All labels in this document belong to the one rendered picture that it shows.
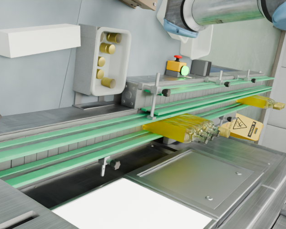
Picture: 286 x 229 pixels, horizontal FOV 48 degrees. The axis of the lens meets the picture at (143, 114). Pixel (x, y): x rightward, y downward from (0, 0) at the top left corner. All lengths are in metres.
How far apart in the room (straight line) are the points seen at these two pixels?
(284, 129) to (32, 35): 6.56
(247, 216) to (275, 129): 6.23
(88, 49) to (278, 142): 6.42
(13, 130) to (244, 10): 0.64
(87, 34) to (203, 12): 0.37
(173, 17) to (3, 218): 0.90
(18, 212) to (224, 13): 0.77
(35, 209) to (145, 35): 1.23
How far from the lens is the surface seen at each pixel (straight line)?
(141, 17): 1.36
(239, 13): 0.88
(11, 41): 0.88
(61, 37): 0.98
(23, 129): 0.88
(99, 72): 1.11
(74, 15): 1.09
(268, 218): 1.11
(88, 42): 1.07
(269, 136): 7.27
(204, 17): 0.96
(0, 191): 0.25
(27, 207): 0.23
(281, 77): 7.09
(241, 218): 1.01
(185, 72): 1.56
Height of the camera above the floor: 1.54
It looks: 32 degrees down
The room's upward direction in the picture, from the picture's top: 108 degrees clockwise
